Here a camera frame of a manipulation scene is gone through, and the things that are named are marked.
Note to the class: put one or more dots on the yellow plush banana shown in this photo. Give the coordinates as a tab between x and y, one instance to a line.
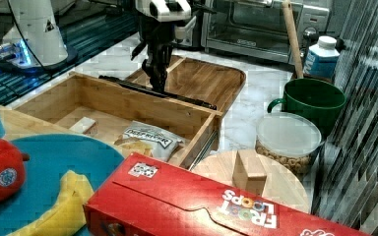
66	217

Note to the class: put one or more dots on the red plush apple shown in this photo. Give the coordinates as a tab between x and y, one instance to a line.
0	170

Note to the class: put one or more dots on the silver toaster oven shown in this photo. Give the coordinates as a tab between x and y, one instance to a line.
256	27

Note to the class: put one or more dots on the blue plate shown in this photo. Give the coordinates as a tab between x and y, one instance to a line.
51	156

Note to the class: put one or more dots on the red Froot Loops box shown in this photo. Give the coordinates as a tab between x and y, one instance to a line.
148	197

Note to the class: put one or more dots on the small wooden block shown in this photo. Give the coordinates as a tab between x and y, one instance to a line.
249	173

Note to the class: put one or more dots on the clear cereal container with lid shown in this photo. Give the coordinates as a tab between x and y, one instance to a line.
287	139

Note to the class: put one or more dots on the blue white milk carton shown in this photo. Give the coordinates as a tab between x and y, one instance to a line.
322	58

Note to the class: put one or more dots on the chips bag in drawer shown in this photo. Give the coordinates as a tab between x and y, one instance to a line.
148	140

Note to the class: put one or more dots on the small white box in drawer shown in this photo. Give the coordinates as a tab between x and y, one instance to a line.
85	126

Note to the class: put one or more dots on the green plastic mug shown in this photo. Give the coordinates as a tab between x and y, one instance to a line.
319	102

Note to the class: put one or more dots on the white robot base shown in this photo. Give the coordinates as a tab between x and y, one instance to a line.
35	41

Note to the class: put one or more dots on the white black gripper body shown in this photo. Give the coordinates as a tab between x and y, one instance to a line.
162	21

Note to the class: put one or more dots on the black drawer handle bar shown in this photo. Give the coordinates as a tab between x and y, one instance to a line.
162	94

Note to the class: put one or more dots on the silver toaster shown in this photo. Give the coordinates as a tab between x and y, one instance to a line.
192	39

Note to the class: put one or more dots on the wooden drawer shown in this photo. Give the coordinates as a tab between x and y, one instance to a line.
114	108

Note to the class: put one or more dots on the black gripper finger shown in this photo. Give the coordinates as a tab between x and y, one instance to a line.
164	61
149	67

